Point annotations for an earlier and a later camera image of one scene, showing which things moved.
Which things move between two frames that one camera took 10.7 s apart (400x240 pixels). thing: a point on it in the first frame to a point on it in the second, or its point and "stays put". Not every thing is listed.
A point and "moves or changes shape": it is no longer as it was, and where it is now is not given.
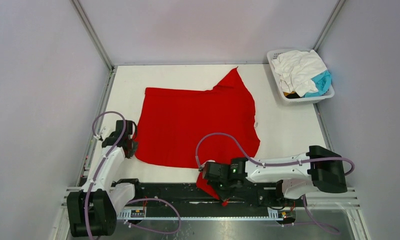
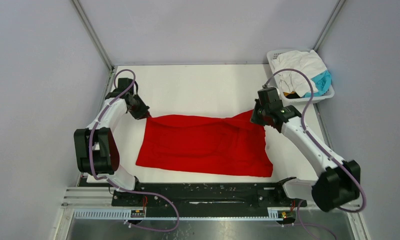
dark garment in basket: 292,95 stays put
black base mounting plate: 191,196 stays put
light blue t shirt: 323,82 stays put
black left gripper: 131,153 to 143,112
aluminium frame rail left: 93,34 stays put
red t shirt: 172,121 moves or changes shape
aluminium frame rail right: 329,23 stays put
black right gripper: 223,195 to 254,118
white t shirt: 295,70 stays put
